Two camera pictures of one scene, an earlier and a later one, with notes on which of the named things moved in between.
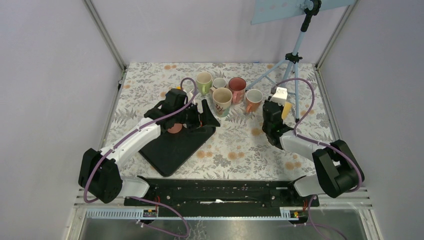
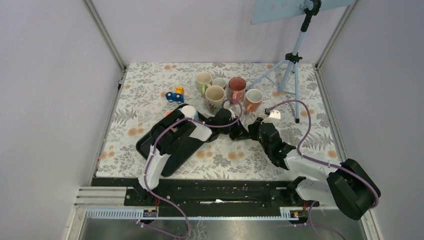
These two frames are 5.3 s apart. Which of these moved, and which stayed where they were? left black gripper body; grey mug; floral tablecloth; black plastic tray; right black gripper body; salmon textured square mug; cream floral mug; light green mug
Moved: right black gripper body; cream floral mug; left black gripper body
Stayed: grey mug; floral tablecloth; light green mug; salmon textured square mug; black plastic tray
